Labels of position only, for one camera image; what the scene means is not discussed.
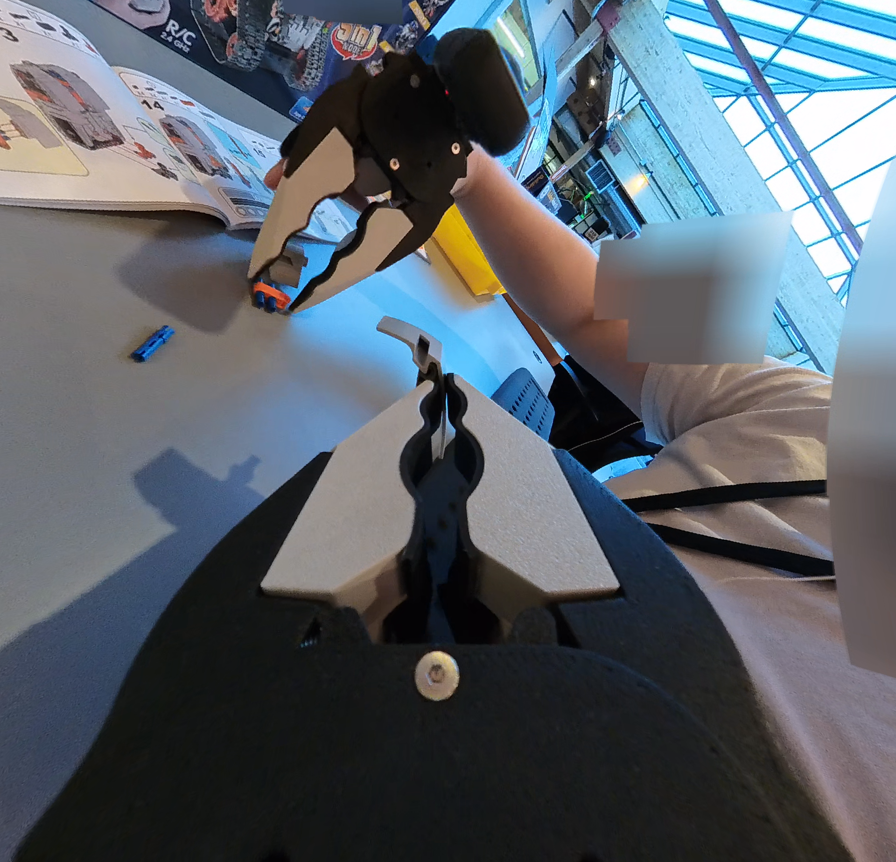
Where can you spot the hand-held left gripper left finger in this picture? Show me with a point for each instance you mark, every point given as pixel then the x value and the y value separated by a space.
pixel 336 526

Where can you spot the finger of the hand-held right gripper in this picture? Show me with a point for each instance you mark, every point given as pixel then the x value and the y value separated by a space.
pixel 301 183
pixel 374 246

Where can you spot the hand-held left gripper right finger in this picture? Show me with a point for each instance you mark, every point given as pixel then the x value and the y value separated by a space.
pixel 539 526

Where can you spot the grey curved panel piece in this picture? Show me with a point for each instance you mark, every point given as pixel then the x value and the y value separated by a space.
pixel 406 330
pixel 287 267

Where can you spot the orange beam with blue pins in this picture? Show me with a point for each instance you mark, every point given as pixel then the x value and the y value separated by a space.
pixel 269 291

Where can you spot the person's right forearm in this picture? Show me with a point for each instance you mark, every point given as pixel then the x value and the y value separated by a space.
pixel 532 246

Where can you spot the person's right hand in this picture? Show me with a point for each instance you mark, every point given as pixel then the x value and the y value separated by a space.
pixel 274 174

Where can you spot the yellow parts bin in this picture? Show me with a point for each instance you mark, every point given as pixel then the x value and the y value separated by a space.
pixel 465 260

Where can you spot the black bag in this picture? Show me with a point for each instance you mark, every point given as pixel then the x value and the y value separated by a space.
pixel 588 414

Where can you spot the black perforated chair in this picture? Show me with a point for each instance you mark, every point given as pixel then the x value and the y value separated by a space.
pixel 525 400

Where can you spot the large robot kit box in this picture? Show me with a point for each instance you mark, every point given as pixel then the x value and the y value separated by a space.
pixel 210 29

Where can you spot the open instruction manual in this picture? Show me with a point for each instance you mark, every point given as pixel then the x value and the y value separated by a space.
pixel 105 141

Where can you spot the loose blue pin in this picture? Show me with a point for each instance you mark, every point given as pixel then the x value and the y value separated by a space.
pixel 152 344

